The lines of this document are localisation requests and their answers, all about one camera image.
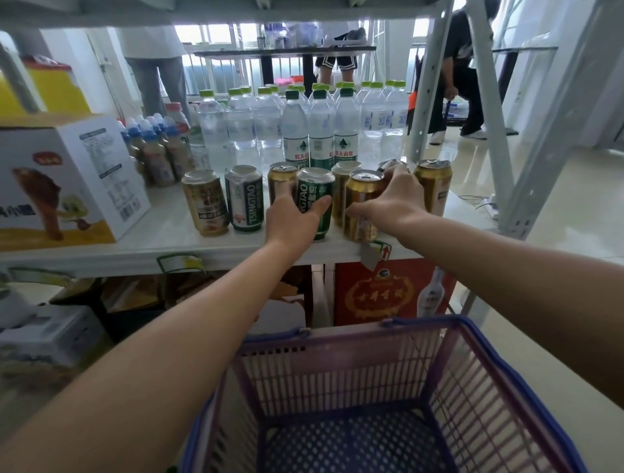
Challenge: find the person's right hand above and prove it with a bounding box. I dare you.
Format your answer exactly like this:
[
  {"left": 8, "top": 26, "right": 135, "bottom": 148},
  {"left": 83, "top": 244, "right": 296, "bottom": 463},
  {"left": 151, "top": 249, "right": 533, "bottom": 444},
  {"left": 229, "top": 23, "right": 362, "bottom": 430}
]
[{"left": 343, "top": 163, "right": 432, "bottom": 240}]

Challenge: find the person's left hand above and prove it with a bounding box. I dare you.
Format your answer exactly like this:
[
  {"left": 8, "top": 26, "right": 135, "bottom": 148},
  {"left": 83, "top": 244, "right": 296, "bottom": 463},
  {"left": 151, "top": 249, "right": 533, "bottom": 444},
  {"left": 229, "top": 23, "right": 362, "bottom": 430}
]
[{"left": 263, "top": 183, "right": 335, "bottom": 259}]

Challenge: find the white glossy metal shelf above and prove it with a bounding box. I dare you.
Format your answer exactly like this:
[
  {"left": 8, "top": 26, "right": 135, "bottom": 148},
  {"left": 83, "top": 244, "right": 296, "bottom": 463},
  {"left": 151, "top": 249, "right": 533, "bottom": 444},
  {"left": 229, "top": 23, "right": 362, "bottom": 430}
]
[{"left": 0, "top": 0, "right": 624, "bottom": 327}]

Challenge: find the pink and purple plastic basket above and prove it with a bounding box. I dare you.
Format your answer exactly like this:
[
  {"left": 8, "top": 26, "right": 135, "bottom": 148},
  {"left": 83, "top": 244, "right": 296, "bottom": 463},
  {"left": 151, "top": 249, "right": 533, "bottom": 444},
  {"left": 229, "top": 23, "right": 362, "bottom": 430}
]
[{"left": 181, "top": 315, "right": 591, "bottom": 473}]

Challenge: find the person's right forearm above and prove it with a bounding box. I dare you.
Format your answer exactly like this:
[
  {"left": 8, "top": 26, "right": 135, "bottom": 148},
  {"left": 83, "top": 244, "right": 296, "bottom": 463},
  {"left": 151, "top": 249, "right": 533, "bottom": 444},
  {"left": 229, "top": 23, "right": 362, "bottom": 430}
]
[{"left": 397, "top": 214, "right": 624, "bottom": 410}]

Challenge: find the person's left forearm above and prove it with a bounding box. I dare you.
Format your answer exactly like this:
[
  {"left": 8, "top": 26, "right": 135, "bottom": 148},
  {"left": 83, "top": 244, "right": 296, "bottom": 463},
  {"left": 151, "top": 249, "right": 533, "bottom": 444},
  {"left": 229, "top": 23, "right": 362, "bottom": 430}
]
[{"left": 0, "top": 241, "right": 298, "bottom": 473}]

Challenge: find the price tag with red arrow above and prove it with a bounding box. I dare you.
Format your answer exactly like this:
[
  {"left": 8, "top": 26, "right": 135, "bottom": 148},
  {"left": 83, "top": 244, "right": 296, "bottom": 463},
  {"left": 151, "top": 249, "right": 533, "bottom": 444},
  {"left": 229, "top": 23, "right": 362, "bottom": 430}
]
[{"left": 359, "top": 240, "right": 393, "bottom": 272}]

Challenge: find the red liquor box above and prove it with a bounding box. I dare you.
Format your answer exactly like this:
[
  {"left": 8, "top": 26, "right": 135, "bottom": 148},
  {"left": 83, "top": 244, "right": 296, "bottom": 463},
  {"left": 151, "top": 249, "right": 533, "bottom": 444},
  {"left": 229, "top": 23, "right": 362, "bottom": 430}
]
[{"left": 333, "top": 258, "right": 458, "bottom": 327}]

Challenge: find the green label water bottle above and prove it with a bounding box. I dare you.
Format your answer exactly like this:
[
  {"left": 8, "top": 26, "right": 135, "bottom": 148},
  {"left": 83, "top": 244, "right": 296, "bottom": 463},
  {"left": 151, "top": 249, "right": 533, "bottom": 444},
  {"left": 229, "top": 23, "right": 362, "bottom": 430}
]
[
  {"left": 333, "top": 87, "right": 361, "bottom": 164},
  {"left": 281, "top": 90, "right": 311, "bottom": 172},
  {"left": 307, "top": 89, "right": 336, "bottom": 172}
]

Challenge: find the green price tag holder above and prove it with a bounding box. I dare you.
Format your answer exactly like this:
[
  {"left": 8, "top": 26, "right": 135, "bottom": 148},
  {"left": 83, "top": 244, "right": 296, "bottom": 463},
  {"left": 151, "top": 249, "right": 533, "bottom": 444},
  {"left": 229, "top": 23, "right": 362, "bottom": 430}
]
[
  {"left": 155, "top": 253, "right": 208, "bottom": 275},
  {"left": 7, "top": 266, "right": 77, "bottom": 288}
]

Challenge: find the group of clear water bottles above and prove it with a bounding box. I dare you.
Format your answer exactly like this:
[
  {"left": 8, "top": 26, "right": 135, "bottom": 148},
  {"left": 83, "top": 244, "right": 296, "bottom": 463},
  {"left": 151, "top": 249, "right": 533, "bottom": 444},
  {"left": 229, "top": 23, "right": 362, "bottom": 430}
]
[{"left": 197, "top": 80, "right": 410, "bottom": 162}]

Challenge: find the group of brown drink bottles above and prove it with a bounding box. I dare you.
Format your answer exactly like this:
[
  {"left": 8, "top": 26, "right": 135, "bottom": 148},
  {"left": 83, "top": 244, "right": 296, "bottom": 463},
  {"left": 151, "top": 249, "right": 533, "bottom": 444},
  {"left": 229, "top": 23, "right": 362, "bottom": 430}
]
[{"left": 116, "top": 112, "right": 196, "bottom": 188}]

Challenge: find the pink cap drink bottle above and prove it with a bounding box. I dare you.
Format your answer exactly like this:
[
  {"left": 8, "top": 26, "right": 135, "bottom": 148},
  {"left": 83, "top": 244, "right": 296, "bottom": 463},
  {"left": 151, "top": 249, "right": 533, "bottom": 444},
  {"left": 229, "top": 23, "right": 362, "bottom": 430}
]
[{"left": 164, "top": 102, "right": 191, "bottom": 137}]

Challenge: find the long black table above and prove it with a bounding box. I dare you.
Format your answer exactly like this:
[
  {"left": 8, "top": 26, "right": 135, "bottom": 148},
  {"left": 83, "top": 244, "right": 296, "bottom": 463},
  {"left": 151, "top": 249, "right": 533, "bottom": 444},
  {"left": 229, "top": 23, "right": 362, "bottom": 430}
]
[{"left": 192, "top": 45, "right": 377, "bottom": 96}]

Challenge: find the white carton with duck print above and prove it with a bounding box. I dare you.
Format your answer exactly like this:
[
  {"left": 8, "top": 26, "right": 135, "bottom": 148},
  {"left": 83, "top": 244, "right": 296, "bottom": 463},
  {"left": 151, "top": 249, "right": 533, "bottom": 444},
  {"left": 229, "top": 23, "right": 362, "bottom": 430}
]
[{"left": 0, "top": 114, "right": 152, "bottom": 253}]

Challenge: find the white and blue carton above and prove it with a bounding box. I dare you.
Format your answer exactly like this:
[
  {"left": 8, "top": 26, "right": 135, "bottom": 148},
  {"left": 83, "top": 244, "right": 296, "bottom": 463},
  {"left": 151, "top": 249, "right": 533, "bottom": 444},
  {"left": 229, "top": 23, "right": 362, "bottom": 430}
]
[{"left": 0, "top": 304, "right": 111, "bottom": 390}]

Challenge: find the yellow box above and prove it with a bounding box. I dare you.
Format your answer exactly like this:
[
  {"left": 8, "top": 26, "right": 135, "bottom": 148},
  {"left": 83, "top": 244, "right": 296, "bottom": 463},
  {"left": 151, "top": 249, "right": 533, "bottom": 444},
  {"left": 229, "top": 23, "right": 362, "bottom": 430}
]
[{"left": 0, "top": 56, "right": 94, "bottom": 118}]

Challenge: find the white toilet paper roll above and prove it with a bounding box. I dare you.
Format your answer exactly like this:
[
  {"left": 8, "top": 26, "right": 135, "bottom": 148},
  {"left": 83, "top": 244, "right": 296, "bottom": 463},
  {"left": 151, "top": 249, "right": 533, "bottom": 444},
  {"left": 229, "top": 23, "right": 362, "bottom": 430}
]
[{"left": 0, "top": 285, "right": 38, "bottom": 330}]

